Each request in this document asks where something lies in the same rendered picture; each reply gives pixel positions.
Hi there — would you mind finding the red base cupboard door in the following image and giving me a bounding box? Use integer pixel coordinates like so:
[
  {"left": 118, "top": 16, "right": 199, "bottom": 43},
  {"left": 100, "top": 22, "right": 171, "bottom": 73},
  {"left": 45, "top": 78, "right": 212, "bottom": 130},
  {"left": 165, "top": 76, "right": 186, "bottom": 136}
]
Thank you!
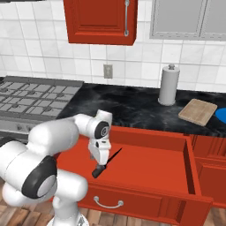
[{"left": 195, "top": 156, "right": 226, "bottom": 209}]

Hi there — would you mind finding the silver cupboard door handle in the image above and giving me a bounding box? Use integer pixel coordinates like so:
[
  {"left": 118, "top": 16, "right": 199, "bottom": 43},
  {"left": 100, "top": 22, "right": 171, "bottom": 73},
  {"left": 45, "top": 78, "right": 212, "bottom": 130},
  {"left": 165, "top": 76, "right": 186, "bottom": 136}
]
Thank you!
[{"left": 124, "top": 0, "right": 131, "bottom": 38}]

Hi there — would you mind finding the grey wall socket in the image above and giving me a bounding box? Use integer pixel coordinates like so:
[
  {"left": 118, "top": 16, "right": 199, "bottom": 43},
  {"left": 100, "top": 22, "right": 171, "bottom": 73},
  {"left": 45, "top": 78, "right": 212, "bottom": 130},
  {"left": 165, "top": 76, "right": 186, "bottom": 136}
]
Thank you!
[{"left": 102, "top": 64, "right": 114, "bottom": 79}]

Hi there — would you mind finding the red open drawer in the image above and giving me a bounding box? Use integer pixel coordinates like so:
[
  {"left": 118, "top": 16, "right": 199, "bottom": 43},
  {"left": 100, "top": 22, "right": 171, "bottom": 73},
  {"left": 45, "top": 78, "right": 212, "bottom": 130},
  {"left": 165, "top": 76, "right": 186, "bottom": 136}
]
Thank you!
[{"left": 55, "top": 125, "right": 215, "bottom": 226}]

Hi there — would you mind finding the white paper towel roll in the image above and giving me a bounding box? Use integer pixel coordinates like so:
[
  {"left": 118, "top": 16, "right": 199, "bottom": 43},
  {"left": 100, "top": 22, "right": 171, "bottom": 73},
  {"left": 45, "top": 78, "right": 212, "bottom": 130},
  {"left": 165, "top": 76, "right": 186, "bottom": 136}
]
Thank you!
[{"left": 157, "top": 63, "right": 181, "bottom": 107}]

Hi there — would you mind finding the silver drawer handle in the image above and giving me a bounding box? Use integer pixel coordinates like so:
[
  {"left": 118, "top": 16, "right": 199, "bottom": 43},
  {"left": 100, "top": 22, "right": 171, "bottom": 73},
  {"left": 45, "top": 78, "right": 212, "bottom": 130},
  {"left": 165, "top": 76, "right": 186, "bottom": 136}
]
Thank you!
[{"left": 93, "top": 195, "right": 124, "bottom": 210}]

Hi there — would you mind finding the red drawer front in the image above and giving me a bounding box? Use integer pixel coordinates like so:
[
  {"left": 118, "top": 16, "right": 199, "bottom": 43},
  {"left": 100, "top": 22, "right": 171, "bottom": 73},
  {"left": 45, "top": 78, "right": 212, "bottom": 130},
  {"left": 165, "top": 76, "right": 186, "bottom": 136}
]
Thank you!
[{"left": 190, "top": 133, "right": 226, "bottom": 161}]

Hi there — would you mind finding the blue plate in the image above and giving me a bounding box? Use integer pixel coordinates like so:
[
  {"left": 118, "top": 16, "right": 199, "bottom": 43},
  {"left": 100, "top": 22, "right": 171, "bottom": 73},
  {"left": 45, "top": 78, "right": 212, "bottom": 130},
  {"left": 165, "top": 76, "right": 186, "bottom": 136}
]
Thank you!
[{"left": 215, "top": 107, "right": 226, "bottom": 124}]

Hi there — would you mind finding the wooden cutting board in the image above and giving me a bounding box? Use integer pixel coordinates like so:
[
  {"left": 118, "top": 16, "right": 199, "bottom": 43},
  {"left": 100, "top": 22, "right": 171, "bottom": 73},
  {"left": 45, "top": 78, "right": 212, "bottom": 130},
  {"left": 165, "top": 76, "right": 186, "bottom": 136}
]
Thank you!
[{"left": 177, "top": 98, "right": 219, "bottom": 127}]

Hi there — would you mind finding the grey gas hob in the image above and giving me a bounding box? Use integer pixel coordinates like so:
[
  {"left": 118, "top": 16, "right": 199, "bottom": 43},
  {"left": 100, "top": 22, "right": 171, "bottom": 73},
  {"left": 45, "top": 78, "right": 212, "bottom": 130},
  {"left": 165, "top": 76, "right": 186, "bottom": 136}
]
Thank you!
[{"left": 0, "top": 75, "right": 86, "bottom": 139}]

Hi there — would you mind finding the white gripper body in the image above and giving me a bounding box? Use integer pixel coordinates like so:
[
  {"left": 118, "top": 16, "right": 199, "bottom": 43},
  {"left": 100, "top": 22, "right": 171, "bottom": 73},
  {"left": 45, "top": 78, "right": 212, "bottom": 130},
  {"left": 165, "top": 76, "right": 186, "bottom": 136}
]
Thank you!
[{"left": 88, "top": 144, "right": 112, "bottom": 167}]

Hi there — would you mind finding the grey framed wall cupboard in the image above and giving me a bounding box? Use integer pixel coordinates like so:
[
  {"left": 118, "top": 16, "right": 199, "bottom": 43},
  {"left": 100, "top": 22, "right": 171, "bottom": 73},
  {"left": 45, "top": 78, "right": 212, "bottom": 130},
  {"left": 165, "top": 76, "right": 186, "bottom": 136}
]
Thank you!
[{"left": 149, "top": 0, "right": 226, "bottom": 41}]

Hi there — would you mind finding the red wall cupboard door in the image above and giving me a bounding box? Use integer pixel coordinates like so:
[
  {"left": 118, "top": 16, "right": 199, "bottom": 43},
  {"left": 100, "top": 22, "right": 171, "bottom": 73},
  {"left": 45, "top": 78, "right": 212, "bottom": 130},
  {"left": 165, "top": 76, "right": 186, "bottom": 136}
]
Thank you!
[{"left": 63, "top": 0, "right": 139, "bottom": 47}]

